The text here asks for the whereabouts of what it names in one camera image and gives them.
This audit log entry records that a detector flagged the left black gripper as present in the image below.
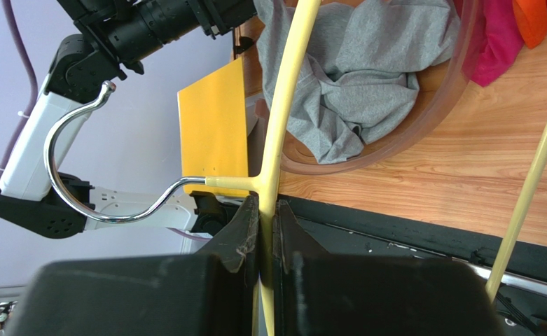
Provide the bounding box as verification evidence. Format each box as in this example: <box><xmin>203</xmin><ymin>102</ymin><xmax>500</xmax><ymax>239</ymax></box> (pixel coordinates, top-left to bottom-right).
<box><xmin>193</xmin><ymin>0</ymin><xmax>256</xmax><ymax>38</ymax></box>

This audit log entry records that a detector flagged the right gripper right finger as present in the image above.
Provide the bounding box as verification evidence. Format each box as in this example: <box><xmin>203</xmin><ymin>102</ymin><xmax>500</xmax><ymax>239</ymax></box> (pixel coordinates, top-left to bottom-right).
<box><xmin>273</xmin><ymin>201</ymin><xmax>499</xmax><ymax>335</ymax></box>

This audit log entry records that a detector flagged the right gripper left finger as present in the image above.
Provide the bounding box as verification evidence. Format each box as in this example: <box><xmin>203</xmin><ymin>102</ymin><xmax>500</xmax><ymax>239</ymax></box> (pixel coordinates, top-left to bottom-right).
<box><xmin>4</xmin><ymin>196</ymin><xmax>259</xmax><ymax>335</ymax></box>

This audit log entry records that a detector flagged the yellow plastic hanger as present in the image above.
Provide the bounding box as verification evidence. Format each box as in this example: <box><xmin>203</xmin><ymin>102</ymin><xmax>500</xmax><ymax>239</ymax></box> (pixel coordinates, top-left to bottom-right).
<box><xmin>43</xmin><ymin>1</ymin><xmax>547</xmax><ymax>335</ymax></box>

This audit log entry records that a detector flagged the grey t shirt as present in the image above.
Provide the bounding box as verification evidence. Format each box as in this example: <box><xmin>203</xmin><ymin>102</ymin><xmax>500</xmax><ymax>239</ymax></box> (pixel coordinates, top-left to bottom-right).
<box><xmin>253</xmin><ymin>0</ymin><xmax>462</xmax><ymax>165</ymax></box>

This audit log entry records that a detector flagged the orange t shirt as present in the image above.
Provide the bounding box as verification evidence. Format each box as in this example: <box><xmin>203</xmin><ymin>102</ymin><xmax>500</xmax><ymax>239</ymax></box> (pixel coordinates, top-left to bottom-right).
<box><xmin>512</xmin><ymin>0</ymin><xmax>547</xmax><ymax>49</ymax></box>

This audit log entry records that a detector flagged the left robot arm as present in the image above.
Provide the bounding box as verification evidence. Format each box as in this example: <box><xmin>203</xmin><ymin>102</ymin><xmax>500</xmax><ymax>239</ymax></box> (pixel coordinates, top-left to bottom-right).
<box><xmin>0</xmin><ymin>1</ymin><xmax>256</xmax><ymax>241</ymax></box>

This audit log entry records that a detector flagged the magenta t shirt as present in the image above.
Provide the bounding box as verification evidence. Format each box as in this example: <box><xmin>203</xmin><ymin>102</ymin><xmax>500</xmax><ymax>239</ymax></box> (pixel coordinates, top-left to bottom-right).
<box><xmin>441</xmin><ymin>1</ymin><xmax>524</xmax><ymax>90</ymax></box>

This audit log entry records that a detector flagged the yellow flat box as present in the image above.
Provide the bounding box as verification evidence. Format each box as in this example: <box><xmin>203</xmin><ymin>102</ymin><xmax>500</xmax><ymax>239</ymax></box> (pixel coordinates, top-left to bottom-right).
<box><xmin>176</xmin><ymin>58</ymin><xmax>249</xmax><ymax>177</ymax></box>

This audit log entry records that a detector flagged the clear pink plastic basket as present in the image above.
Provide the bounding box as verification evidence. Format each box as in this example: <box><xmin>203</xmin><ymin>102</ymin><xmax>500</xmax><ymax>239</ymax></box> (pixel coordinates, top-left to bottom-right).
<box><xmin>281</xmin><ymin>1</ymin><xmax>485</xmax><ymax>175</ymax></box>

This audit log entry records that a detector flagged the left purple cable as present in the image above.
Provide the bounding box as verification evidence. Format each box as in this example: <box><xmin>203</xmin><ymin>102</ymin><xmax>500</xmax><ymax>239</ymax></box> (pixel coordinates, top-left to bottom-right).
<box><xmin>0</xmin><ymin>0</ymin><xmax>39</xmax><ymax>188</ymax></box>

